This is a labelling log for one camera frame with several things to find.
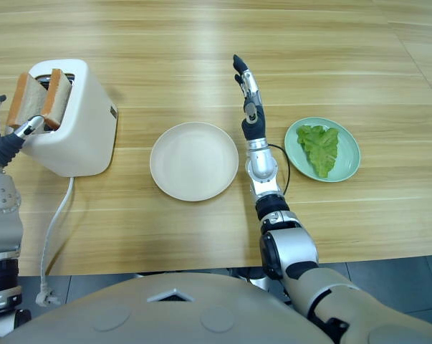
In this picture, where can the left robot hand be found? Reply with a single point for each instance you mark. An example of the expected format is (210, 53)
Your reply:
(0, 145)

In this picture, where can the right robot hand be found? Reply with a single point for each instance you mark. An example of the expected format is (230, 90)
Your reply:
(253, 122)

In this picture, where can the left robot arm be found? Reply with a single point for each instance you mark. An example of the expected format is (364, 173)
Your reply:
(0, 222)

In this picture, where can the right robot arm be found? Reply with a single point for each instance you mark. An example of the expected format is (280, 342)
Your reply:
(294, 251)

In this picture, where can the bread slice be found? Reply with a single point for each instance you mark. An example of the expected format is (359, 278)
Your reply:
(26, 98)
(58, 100)

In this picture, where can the green lettuce leaf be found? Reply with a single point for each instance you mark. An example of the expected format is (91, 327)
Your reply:
(319, 147)

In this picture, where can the cream plate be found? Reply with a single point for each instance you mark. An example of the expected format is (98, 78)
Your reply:
(194, 161)

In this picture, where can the cream toaster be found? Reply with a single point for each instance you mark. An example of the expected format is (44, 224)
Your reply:
(83, 129)

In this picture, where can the green plate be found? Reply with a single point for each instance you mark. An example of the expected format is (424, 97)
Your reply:
(348, 150)

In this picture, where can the robot body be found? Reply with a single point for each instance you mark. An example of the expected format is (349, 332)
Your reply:
(172, 311)

